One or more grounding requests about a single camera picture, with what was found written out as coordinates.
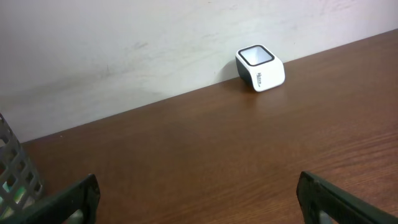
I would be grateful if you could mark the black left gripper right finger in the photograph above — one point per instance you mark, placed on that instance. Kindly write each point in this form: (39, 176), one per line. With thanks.
(323, 202)

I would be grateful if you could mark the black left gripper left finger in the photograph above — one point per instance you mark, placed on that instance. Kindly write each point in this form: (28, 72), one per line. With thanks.
(83, 196)

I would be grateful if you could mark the white barcode scanner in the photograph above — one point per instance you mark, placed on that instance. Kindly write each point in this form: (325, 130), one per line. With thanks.
(259, 68)

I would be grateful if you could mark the grey plastic shopping basket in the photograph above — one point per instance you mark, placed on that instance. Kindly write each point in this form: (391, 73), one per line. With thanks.
(21, 185)

